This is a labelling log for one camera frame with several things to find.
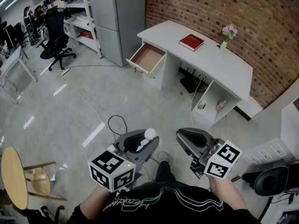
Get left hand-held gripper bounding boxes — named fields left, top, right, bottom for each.
left=87, top=129, right=161, bottom=193

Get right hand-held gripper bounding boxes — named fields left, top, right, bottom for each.
left=176, top=127, right=243, bottom=180

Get white ball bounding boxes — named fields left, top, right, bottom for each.
left=144, top=128, right=157, bottom=140

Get white drawer with brown inside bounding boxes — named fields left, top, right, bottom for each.
left=126, top=42, right=167, bottom=76

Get person's right forearm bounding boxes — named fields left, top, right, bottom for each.
left=207, top=174, right=249, bottom=211

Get person's left forearm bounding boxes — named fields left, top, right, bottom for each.
left=78, top=185, right=119, bottom=219

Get person's grey shoe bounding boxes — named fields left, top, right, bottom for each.
left=157, top=151, right=170, bottom=164

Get person's black trouser leg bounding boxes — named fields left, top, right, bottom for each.
left=154, top=161, right=178, bottom=183

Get white louvered cabinet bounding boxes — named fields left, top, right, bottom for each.
left=240, top=97, right=299, bottom=166

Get black round stool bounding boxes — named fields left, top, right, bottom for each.
left=242, top=160, right=299, bottom=197

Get white bottle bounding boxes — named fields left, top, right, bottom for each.
left=215, top=99, right=228, bottom=112

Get person's black printed t-shirt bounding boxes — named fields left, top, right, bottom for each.
left=66, top=181, right=262, bottom=224

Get black router with antennas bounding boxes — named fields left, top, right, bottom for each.
left=179, top=67, right=209, bottom=94

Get white desk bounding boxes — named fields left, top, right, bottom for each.
left=136, top=20, right=254, bottom=127

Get white power strip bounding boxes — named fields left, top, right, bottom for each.
left=57, top=68, right=71, bottom=79

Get red book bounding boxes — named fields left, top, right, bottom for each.
left=178, top=34, right=205, bottom=52

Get red box on shelving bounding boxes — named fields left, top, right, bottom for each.
left=79, top=31, right=94, bottom=40

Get grey refrigerator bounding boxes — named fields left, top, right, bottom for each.
left=86, top=0, right=147, bottom=68

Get purple flowers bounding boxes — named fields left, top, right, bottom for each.
left=221, top=24, right=238, bottom=41

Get round wooden chair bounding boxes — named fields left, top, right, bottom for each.
left=0, top=146, right=68, bottom=210

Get black office chair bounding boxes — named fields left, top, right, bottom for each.
left=36, top=5, right=77, bottom=72

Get white side table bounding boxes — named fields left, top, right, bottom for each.
left=0, top=46, right=38, bottom=105

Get black floor cable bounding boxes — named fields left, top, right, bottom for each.
left=107, top=115, right=128, bottom=136

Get white cable under desk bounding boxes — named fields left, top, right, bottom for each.
left=190, top=78, right=207, bottom=128

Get white floor cable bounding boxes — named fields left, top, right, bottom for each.
left=63, top=65, right=122, bottom=135

